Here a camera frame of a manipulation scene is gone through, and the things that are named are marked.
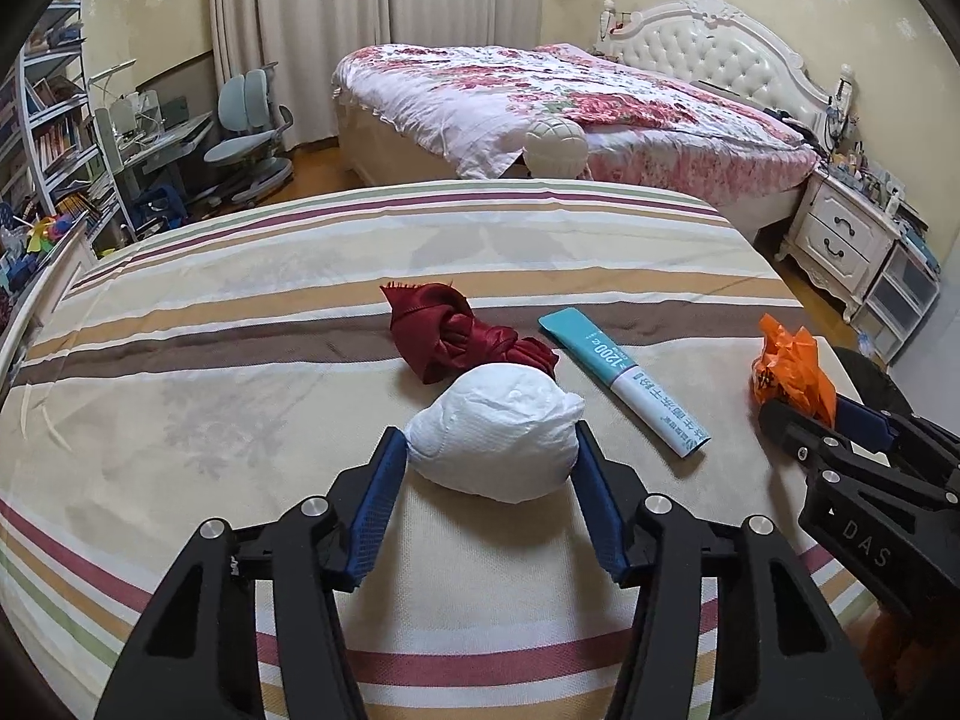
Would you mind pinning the white round bed post knob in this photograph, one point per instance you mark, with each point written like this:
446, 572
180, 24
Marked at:
555, 148

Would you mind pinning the dark red satin cloth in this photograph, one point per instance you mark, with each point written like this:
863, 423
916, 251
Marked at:
439, 336

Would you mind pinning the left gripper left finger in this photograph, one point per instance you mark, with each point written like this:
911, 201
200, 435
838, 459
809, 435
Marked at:
237, 601

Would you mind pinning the study desk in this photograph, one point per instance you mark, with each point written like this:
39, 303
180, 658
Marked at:
131, 160

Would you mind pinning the white bed frame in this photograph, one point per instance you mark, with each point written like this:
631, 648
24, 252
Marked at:
380, 156

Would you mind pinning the floral bedspread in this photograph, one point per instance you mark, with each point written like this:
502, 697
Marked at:
471, 106

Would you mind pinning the orange plastic bag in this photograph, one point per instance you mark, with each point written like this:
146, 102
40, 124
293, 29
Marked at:
788, 369

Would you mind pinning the beige curtains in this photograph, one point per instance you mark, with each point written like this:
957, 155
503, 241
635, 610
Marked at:
305, 39

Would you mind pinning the white bookshelf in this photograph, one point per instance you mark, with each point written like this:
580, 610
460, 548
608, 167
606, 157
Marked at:
53, 162

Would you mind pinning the grey-green desk chair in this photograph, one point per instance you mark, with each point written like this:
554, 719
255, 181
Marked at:
255, 124

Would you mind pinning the plastic drawer unit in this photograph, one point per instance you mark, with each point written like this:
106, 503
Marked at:
898, 301

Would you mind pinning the white nightstand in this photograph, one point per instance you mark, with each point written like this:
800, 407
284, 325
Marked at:
839, 239

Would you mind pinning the white tufted headboard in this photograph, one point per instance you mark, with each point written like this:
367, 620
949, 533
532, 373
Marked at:
712, 44

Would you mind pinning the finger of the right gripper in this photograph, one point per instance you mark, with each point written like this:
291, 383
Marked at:
863, 425

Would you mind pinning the black lined trash bin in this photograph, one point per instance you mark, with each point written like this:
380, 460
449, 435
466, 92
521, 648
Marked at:
876, 387

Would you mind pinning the teal white tube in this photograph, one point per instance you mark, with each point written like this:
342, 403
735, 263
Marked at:
617, 371

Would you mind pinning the striped bed sheet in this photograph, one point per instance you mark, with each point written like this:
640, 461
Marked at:
234, 367

